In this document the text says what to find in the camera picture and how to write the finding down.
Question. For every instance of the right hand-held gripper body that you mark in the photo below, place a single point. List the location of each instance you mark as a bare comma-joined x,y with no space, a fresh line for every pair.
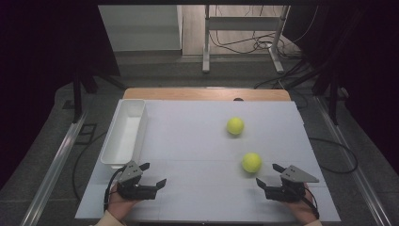
291,188

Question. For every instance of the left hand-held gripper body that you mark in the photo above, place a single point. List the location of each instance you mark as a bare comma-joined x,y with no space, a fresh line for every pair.
135,188

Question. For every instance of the yellow tennis ball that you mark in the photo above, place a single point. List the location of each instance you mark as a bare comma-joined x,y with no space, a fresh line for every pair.
235,125
251,162

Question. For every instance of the white plastic bin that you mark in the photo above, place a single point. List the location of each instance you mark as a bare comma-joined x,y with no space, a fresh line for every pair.
125,135

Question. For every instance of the person's left hand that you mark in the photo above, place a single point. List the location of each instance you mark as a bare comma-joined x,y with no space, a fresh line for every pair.
119,205

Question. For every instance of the person's right hand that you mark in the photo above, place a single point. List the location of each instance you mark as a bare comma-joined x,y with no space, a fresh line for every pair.
302,210

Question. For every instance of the white table cover sheet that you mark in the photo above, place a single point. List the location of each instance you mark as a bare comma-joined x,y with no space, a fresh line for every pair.
194,141

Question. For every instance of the black metal stand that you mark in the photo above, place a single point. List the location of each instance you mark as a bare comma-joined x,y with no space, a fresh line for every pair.
76,100
334,103

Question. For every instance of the wooden table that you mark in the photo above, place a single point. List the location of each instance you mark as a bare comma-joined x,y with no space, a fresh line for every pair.
204,94

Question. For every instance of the white cabinet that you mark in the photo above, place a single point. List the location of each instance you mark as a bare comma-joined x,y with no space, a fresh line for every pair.
141,28

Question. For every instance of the dark curtain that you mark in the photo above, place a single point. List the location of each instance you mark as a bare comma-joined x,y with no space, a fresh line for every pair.
370,62
37,62

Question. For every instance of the aluminium floor rail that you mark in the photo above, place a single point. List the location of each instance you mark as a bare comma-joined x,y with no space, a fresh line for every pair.
51,175
360,179

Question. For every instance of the white metal desk frame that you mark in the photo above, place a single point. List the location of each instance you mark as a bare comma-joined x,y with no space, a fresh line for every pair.
241,23

